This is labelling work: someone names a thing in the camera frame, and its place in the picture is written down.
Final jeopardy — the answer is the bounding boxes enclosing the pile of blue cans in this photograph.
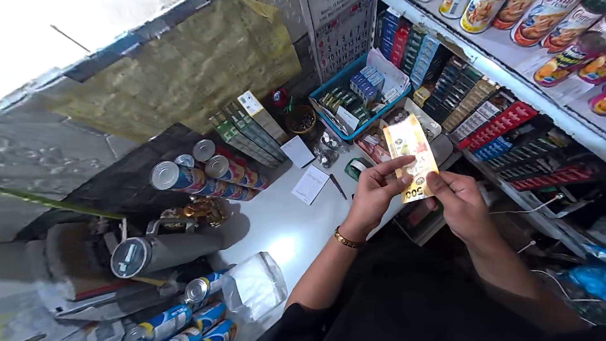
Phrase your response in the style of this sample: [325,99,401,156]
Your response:
[124,267,238,341]

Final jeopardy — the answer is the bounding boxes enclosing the white plastic bag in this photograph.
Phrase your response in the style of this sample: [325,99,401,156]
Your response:
[221,251,288,324]

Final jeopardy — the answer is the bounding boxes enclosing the blue plastic basket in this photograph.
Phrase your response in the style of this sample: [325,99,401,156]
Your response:
[309,47,412,141]

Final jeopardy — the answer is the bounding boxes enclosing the stack of small blue boxes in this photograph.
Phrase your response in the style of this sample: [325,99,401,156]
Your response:
[349,66,386,105]

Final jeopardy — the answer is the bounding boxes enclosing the black pen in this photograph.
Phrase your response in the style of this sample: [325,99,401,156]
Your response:
[329,173,348,200]

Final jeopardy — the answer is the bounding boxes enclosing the grey tumbler with handle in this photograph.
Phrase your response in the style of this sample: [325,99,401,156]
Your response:
[110,218,225,279]

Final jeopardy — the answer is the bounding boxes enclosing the person's left forearm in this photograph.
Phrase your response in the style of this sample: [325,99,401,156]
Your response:
[285,223,368,312]

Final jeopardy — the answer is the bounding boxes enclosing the white wall calendar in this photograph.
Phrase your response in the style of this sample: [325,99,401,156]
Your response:
[299,0,378,84]

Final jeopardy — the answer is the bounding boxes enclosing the yellow crumpled wall sheet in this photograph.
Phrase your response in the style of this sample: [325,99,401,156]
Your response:
[44,0,302,144]

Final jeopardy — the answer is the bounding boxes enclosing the clear bag of small items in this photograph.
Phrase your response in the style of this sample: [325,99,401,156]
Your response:
[314,130,350,169]

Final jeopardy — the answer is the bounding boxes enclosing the white paper with writing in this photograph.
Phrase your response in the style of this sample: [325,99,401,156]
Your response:
[291,164,330,206]

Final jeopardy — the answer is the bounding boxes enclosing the white cable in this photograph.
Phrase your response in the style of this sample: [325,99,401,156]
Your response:
[530,269,606,303]
[490,194,564,215]

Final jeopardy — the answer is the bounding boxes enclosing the green strip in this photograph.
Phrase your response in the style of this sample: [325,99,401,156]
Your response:
[0,187,125,220]

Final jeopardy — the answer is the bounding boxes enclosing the person's right hand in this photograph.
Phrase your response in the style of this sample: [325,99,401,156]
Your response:
[425,171,494,247]

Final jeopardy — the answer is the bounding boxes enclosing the stack of tin cans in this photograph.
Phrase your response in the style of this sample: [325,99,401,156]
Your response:
[151,139,270,202]

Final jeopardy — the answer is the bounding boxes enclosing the person's body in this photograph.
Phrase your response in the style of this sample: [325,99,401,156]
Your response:
[258,227,573,341]

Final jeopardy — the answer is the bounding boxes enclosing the long white-topped box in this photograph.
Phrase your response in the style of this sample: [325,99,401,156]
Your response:
[237,90,289,145]

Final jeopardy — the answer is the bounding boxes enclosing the white card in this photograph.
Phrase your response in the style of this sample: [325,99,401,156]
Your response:
[335,105,360,135]

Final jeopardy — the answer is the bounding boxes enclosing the drawer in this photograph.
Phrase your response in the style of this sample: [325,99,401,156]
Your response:
[395,204,448,247]

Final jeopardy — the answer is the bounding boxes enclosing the shelf with packs and cans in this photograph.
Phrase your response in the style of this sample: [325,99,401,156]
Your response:
[375,0,606,260]

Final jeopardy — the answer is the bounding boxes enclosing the blue plastic bag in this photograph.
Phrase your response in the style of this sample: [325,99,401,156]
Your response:
[567,264,606,300]

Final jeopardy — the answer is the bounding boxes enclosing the round brown basket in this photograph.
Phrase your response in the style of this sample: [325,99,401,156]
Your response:
[284,104,317,135]

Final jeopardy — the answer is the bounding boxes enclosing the pile of green packs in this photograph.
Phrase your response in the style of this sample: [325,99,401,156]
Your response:
[318,86,373,126]

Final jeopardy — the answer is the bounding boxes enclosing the blank white paper slip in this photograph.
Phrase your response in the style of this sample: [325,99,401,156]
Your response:
[280,135,315,169]

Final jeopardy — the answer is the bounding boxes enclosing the white printed paper sheet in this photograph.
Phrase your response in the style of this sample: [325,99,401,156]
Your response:
[366,48,410,103]

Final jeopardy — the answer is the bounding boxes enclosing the row of long green cartons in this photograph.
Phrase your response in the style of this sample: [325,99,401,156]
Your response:
[210,102,285,169]

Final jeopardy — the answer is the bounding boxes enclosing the white tray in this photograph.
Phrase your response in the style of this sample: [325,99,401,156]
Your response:
[384,97,442,142]

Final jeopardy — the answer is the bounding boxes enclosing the person's right forearm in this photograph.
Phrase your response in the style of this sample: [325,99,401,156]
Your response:
[466,225,590,334]

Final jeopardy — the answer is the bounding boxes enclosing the yellow banknote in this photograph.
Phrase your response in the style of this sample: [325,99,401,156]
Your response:
[383,114,440,204]

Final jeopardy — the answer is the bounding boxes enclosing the golden brown wrapped packets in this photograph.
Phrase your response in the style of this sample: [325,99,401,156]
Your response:
[160,196,228,228]

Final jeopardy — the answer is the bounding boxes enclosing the green tape roll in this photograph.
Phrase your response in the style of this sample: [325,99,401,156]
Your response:
[344,157,375,182]

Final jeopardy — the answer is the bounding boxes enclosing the person's left hand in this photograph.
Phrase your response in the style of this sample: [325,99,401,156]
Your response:
[348,155,417,242]

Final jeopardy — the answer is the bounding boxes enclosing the black board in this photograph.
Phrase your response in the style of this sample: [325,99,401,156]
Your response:
[16,123,199,242]

